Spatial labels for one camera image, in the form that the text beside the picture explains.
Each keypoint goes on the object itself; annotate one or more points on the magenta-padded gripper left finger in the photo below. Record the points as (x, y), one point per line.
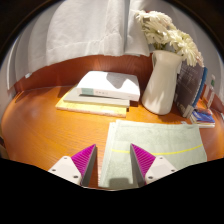
(68, 168)

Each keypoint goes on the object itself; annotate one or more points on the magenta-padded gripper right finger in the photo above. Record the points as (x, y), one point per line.
(158, 168)

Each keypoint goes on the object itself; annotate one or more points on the pale green towel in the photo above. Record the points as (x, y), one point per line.
(160, 141)

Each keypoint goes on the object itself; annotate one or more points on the yellow book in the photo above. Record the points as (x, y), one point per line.
(86, 108)

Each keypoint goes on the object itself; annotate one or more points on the blue book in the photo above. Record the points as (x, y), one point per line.
(203, 117)

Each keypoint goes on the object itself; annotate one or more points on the thin grey book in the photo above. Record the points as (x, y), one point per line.
(83, 99)

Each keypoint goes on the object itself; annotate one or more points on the white ceramic vase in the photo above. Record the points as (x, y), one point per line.
(161, 86)

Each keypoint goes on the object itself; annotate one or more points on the dark grey standing book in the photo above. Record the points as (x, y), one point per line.
(188, 86)

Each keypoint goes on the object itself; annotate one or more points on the thick white book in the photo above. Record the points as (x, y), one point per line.
(110, 85)

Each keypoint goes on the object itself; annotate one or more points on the white and pink flower bouquet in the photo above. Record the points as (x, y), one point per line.
(166, 33)

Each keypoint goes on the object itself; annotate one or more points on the white curtain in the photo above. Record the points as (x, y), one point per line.
(86, 26)

